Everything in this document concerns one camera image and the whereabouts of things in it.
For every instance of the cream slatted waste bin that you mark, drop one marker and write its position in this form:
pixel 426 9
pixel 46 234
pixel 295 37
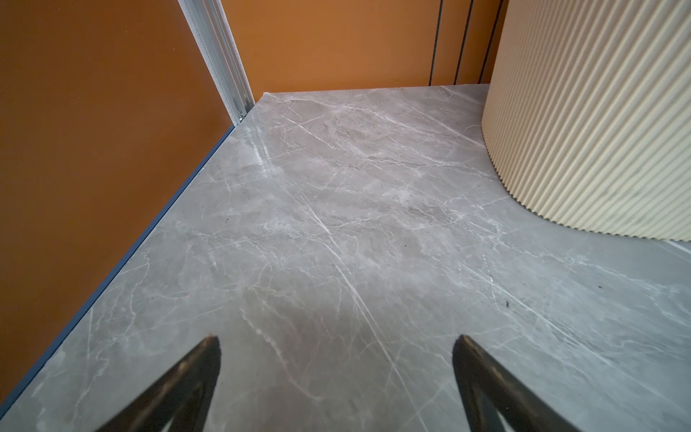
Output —
pixel 587 119

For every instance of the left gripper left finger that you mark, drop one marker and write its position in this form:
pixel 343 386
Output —
pixel 180 399

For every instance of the left aluminium frame post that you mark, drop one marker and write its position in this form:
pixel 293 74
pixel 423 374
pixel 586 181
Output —
pixel 209 25

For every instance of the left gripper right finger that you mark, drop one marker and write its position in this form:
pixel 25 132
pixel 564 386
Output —
pixel 493 397

